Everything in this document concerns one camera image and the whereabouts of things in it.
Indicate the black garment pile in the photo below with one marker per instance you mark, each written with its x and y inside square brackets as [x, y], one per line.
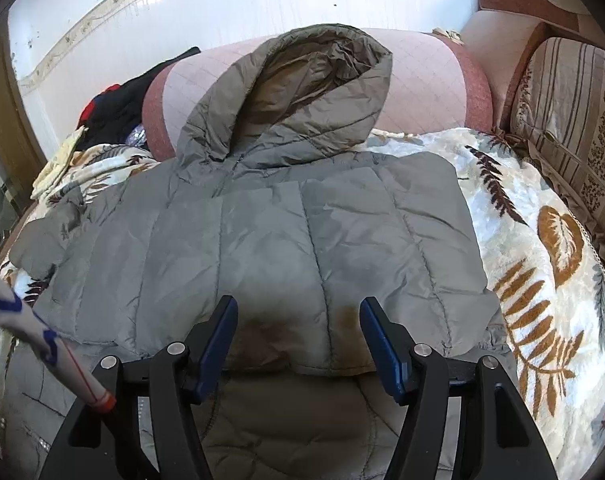
[121, 110]

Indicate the wooden stained glass door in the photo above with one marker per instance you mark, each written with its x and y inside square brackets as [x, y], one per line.
[21, 158]

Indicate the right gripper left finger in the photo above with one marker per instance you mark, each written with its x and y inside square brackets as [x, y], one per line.
[150, 432]

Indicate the red garment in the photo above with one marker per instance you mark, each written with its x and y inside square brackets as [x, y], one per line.
[91, 106]

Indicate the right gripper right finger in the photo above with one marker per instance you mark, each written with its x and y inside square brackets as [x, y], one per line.
[497, 437]

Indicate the grey quilted hooded jacket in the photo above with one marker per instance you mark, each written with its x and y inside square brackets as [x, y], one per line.
[272, 199]

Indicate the leaf pattern bed blanket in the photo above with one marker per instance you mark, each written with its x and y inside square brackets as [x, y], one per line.
[550, 281]

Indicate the pink bolster pillow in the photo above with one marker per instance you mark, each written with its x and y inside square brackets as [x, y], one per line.
[422, 85]

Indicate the yellow patterned cloth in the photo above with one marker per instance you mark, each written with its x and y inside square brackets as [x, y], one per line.
[57, 165]

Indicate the striped brown cushion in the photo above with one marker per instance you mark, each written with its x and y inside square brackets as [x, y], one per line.
[560, 108]

